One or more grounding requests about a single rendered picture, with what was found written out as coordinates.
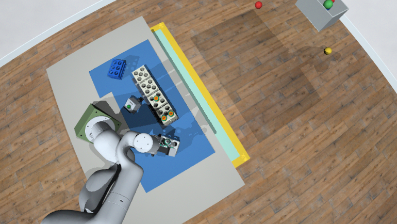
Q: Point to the blue tube rack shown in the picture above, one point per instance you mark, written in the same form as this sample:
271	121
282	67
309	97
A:
118	66

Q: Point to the blue flat mat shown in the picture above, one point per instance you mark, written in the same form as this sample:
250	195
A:
194	146

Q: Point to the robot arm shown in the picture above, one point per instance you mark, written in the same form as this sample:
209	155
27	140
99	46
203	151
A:
112	210

